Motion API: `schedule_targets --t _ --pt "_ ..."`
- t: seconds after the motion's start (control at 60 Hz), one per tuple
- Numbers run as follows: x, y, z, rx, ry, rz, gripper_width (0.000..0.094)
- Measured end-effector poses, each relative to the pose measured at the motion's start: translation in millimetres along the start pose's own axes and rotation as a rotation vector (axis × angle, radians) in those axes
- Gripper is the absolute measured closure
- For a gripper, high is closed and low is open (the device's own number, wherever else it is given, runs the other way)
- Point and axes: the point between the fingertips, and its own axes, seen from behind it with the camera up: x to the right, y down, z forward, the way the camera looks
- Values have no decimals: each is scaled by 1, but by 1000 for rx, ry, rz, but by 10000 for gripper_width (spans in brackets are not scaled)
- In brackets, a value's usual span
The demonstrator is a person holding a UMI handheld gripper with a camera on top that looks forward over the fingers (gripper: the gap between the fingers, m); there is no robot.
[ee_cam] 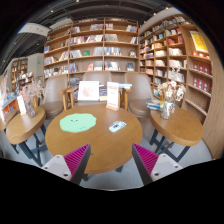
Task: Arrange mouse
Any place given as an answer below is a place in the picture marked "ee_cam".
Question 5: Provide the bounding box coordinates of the left vase with dried flowers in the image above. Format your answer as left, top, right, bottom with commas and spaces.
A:
20, 80, 44, 118

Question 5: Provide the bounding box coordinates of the red and white sign stand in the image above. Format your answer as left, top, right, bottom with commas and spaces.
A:
106, 82, 119, 111

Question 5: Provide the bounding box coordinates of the round wooden left table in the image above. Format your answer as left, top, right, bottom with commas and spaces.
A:
6, 107, 46, 166

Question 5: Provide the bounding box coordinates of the white picture display board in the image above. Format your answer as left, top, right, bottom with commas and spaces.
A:
78, 81, 99, 101

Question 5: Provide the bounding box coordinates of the round wooden table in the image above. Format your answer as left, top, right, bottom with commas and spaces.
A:
150, 107, 204, 162
45, 104, 142, 174
6, 107, 46, 166

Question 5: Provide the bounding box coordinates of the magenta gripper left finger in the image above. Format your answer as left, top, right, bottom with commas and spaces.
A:
41, 143, 92, 186

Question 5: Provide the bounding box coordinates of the small white card sign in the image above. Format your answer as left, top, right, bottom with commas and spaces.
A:
17, 96, 26, 115

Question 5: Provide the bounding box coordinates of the wooden bookshelf right wall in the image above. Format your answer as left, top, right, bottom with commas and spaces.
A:
139, 8, 224, 158

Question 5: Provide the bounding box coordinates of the stack of books on chair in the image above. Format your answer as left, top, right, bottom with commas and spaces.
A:
146, 99, 163, 111

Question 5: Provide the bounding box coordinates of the beige armchair left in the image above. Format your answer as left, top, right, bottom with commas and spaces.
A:
41, 74, 68, 119

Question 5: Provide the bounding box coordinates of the round wooden centre table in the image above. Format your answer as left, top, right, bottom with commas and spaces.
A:
45, 104, 142, 174

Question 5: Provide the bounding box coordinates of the large wooden bookshelf centre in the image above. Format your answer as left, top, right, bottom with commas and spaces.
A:
43, 17, 139, 80

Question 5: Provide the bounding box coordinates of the round wooden right table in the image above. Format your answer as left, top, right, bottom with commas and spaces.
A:
150, 107, 204, 162

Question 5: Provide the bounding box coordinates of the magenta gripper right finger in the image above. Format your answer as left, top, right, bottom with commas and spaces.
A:
131, 143, 184, 186

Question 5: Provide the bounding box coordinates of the beige armchair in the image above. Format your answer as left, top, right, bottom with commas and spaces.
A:
124, 72, 154, 118
41, 74, 68, 119

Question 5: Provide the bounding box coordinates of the beige armchair right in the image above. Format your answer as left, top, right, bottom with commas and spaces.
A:
124, 72, 154, 118

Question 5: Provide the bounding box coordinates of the distant wooden bookshelf left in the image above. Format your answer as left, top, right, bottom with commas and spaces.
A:
11, 57, 34, 94

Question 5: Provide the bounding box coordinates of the glass vase with dried flowers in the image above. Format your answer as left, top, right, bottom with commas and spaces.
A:
157, 81, 186, 120

